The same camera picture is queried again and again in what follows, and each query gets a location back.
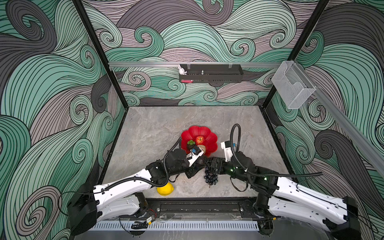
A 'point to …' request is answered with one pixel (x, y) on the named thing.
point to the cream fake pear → (202, 148)
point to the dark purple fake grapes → (210, 178)
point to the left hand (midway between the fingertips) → (201, 161)
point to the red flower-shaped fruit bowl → (210, 139)
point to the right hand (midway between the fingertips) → (208, 162)
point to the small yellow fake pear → (199, 139)
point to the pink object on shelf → (184, 81)
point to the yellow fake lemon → (166, 190)
